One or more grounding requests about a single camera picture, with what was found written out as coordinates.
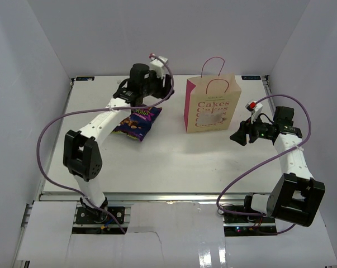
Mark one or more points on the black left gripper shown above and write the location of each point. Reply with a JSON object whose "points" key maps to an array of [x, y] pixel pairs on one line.
{"points": [[162, 91]]}

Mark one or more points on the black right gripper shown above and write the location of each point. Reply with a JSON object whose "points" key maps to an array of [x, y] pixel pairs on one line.
{"points": [[240, 136]]}

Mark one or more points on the purple snack bag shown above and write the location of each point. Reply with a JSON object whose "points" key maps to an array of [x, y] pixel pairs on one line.
{"points": [[138, 123]]}

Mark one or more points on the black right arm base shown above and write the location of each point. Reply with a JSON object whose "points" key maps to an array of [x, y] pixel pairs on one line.
{"points": [[247, 226]]}

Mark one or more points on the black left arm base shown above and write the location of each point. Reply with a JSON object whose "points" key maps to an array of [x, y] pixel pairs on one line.
{"points": [[87, 223]]}

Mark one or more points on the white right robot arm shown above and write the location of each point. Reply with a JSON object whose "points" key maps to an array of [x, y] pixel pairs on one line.
{"points": [[297, 195]]}

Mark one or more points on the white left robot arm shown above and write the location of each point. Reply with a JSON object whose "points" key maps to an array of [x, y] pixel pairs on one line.
{"points": [[81, 155]]}

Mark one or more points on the blue label right corner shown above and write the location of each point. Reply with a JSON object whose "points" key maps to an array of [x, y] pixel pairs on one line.
{"points": [[250, 77]]}

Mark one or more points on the blue label corner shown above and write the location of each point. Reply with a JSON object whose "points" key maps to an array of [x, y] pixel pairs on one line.
{"points": [[250, 77], [84, 78]]}

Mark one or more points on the blue label left corner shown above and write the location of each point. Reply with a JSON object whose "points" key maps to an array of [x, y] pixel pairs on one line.
{"points": [[84, 78]]}

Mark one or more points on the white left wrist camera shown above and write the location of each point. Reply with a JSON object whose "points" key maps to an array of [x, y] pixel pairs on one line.
{"points": [[157, 66]]}

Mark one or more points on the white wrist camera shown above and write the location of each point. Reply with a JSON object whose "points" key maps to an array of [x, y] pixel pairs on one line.
{"points": [[157, 66], [255, 109]]}

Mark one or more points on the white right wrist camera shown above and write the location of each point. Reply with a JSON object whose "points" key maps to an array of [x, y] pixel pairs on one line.
{"points": [[255, 109]]}

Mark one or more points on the paper bag with pink handles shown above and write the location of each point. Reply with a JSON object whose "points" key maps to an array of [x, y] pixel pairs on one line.
{"points": [[210, 102]]}

